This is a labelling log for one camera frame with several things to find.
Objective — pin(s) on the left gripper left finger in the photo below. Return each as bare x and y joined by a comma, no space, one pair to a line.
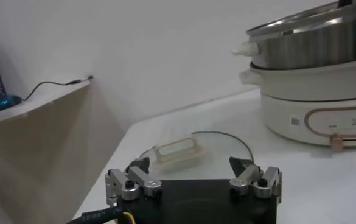
141,179

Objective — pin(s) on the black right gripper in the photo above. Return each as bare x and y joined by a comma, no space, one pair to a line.
345,2

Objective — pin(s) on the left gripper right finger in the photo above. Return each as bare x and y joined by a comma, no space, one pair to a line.
246,179

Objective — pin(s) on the cream electric cooker base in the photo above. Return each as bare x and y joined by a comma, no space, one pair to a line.
287,103

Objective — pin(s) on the steel perforated steamer basket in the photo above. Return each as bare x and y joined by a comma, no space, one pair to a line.
302,48

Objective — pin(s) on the blue computer mouse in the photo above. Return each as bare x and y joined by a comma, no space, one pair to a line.
1,104

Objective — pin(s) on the white side desk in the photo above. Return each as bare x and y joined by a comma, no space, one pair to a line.
37,103

